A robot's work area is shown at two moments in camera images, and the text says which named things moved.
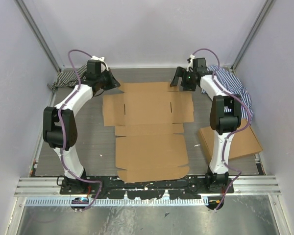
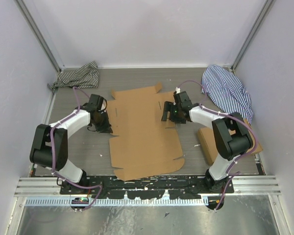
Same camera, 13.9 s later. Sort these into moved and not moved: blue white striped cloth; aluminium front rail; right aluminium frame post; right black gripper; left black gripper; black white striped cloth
Moved: left black gripper; right black gripper
Not moved: black white striped cloth; blue white striped cloth; aluminium front rail; right aluminium frame post
